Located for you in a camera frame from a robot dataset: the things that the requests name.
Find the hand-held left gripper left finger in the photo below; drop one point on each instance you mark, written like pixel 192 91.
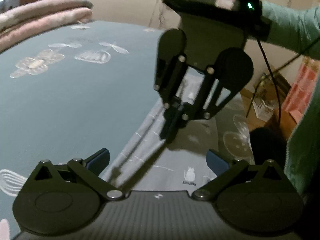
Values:
pixel 98 161

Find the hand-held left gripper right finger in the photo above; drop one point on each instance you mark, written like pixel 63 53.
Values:
pixel 217 162

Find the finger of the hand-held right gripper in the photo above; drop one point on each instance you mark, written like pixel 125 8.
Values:
pixel 197 110
pixel 170 125

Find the grey striped pants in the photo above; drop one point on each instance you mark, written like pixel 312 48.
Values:
pixel 162 160

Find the person's right forearm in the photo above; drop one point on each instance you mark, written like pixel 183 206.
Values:
pixel 287 25

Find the person's dark clothing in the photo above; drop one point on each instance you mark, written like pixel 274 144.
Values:
pixel 268 145

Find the teal printed bed sheet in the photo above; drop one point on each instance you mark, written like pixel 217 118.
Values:
pixel 75 105

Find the cardboard box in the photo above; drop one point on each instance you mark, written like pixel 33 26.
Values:
pixel 265 107

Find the person's green sweater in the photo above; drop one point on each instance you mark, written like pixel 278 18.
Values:
pixel 305 155

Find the pink curtain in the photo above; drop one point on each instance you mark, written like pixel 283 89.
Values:
pixel 303 92

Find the pink floral quilt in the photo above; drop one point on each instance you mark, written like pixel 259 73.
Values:
pixel 37 17

